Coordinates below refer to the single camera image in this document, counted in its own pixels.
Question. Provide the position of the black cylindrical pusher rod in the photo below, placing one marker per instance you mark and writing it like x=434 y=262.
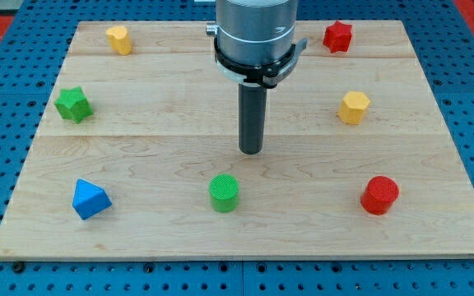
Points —
x=252 y=110

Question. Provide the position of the black mounting ring flange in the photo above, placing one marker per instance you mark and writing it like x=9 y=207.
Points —
x=267 y=76

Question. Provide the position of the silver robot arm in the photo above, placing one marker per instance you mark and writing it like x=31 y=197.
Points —
x=254 y=47

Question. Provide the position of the red star block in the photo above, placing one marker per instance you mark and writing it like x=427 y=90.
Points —
x=338 y=37

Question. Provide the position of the green cylinder block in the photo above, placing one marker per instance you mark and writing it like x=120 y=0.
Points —
x=224 y=193

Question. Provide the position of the yellow hexagon block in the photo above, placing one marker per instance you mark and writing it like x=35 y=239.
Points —
x=353 y=107

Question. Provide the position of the light wooden board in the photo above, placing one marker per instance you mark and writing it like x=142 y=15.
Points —
x=357 y=161

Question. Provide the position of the yellow heart block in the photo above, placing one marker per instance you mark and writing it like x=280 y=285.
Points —
x=119 y=39

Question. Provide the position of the red cylinder block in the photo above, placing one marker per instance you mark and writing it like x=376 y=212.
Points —
x=379 y=195

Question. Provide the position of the green star block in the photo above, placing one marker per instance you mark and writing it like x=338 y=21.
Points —
x=72 y=104

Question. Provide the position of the blue triangle block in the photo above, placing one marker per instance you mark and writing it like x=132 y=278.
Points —
x=89 y=199

